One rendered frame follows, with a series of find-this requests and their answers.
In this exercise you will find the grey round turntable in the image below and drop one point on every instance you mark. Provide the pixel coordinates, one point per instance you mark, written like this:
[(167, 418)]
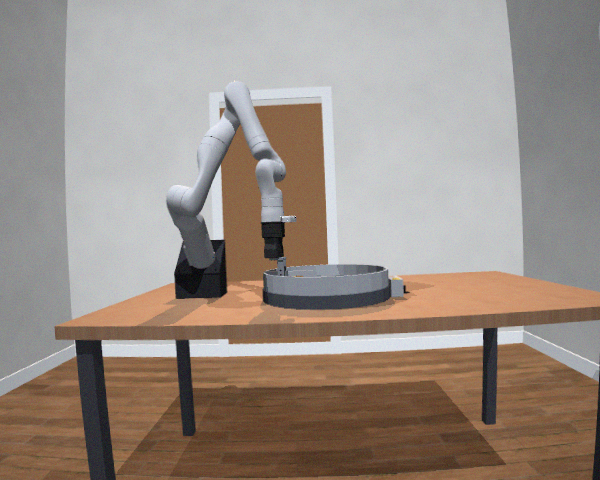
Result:
[(333, 286)]

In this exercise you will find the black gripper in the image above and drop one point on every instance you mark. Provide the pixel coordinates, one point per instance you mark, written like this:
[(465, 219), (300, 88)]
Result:
[(273, 231)]

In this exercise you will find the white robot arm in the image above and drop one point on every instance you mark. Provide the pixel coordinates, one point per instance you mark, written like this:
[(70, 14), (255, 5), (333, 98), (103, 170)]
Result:
[(185, 204)]

